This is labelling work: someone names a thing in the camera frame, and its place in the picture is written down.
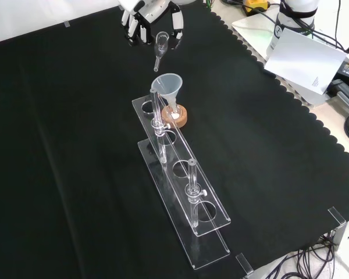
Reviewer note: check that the pale board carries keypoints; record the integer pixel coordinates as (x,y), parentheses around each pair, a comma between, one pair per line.
(250,26)

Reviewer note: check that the translucent plastic funnel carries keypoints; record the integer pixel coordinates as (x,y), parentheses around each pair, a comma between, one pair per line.
(168,84)

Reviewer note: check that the black bench cloth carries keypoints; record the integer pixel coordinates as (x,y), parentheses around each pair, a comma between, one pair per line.
(75,145)

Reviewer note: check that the clear glass round-bottom flask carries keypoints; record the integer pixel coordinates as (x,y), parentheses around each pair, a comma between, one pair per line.
(172,115)

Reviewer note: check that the white folded card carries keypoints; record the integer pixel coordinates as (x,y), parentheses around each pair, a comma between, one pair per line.
(305,61)

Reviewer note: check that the clear acrylic funnel stand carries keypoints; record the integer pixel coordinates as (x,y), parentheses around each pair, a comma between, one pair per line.
(176,151)

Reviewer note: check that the clear cloth clip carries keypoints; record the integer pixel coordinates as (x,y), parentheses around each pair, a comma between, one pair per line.
(337,216)
(244,263)
(66,24)

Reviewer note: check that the yellow stop button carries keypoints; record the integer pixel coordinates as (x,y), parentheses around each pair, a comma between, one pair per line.
(257,4)

